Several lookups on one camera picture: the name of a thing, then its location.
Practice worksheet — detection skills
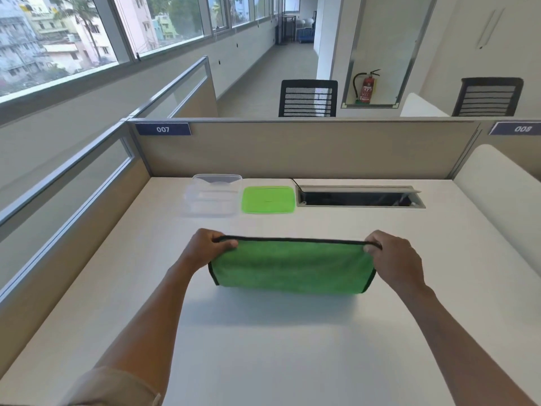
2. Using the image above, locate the stack of chairs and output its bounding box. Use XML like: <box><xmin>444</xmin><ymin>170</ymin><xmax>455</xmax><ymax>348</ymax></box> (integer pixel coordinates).
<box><xmin>294</xmin><ymin>17</ymin><xmax>316</xmax><ymax>43</ymax></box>

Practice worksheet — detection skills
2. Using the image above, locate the red fire extinguisher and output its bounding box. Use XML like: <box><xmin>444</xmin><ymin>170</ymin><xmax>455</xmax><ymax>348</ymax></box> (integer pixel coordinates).
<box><xmin>353</xmin><ymin>69</ymin><xmax>381</xmax><ymax>104</ymax></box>

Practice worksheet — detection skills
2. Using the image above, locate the green plastic lid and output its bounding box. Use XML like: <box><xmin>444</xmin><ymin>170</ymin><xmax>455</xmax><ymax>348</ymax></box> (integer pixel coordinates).
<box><xmin>241</xmin><ymin>186</ymin><xmax>296</xmax><ymax>215</ymax></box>

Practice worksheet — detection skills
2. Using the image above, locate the beige shirt sleeve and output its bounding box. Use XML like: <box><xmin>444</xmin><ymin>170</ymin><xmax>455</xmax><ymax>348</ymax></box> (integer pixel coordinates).
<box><xmin>57</xmin><ymin>366</ymin><xmax>162</xmax><ymax>406</ymax></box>

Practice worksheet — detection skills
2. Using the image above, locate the person's left forearm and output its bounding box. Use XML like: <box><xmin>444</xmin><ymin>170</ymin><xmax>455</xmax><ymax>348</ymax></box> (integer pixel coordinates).
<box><xmin>91</xmin><ymin>263</ymin><xmax>200</xmax><ymax>402</ymax></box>

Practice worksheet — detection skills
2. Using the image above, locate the beige desk partition panel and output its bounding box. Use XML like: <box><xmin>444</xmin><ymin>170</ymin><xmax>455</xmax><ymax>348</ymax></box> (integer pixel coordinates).
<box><xmin>128</xmin><ymin>117</ymin><xmax>482</xmax><ymax>180</ymax></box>

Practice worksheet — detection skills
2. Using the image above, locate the person's right hand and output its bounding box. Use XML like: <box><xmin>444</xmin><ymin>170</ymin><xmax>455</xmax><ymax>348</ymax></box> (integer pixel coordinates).
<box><xmin>363</xmin><ymin>230</ymin><xmax>426</xmax><ymax>295</ymax></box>

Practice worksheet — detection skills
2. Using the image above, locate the person's right forearm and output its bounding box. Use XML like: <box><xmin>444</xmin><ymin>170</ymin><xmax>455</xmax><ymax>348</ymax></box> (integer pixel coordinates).
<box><xmin>390</xmin><ymin>280</ymin><xmax>536</xmax><ymax>406</ymax></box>

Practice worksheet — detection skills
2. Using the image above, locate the blue desk number label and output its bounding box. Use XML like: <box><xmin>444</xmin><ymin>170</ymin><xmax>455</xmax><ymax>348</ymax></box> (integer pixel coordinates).
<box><xmin>489</xmin><ymin>122</ymin><xmax>541</xmax><ymax>136</ymax></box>
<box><xmin>135</xmin><ymin>122</ymin><xmax>192</xmax><ymax>137</ymax></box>

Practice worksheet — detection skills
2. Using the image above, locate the clear plastic container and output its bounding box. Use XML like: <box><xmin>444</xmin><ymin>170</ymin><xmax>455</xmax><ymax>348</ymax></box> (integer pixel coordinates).
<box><xmin>182</xmin><ymin>173</ymin><xmax>243</xmax><ymax>218</ymax></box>

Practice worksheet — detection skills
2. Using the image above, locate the green cloth with black trim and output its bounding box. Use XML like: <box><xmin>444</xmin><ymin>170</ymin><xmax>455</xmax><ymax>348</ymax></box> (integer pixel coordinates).
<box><xmin>208</xmin><ymin>235</ymin><xmax>383</xmax><ymax>295</ymax></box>

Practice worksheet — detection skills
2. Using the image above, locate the window with metal frame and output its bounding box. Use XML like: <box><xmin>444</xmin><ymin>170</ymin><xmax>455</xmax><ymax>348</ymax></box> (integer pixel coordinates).
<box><xmin>0</xmin><ymin>0</ymin><xmax>284</xmax><ymax>98</ymax></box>

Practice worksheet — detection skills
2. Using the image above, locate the person's left hand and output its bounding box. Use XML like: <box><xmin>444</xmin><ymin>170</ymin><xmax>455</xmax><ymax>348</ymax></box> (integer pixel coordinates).
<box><xmin>179</xmin><ymin>228</ymin><xmax>238</xmax><ymax>271</ymax></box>

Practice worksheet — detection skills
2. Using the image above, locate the black mesh office chair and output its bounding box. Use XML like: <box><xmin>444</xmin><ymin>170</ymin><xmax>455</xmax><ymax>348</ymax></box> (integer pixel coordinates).
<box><xmin>451</xmin><ymin>77</ymin><xmax>524</xmax><ymax>117</ymax></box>
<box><xmin>278</xmin><ymin>79</ymin><xmax>339</xmax><ymax>118</ymax></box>

